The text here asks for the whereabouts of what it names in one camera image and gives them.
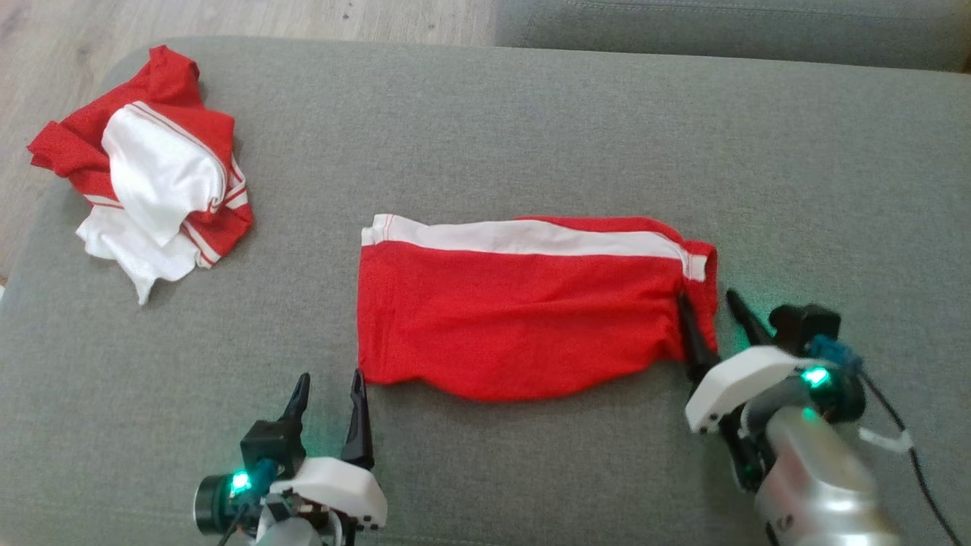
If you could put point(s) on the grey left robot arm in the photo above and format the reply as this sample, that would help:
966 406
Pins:
292 537

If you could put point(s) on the large grey sofa seat cushion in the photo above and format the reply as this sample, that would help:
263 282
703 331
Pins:
531 114

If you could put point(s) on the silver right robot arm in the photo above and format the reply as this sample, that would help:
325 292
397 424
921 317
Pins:
819 485

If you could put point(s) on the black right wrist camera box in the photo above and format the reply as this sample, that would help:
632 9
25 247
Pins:
804 322

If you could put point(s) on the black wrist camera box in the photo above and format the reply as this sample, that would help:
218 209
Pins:
804 322
269 444

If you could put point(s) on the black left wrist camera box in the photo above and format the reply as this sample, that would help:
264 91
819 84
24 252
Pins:
269 444

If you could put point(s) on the red shirt with white sleeves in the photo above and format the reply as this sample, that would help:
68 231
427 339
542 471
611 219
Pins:
159 167

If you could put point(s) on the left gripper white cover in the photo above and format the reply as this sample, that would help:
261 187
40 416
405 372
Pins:
334 489

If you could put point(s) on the grey cushion with stitched seam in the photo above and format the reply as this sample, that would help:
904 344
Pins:
721 30

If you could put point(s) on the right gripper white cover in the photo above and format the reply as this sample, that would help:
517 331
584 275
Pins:
736 387

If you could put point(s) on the red shorts with white stripe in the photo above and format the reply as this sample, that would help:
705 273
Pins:
516 326

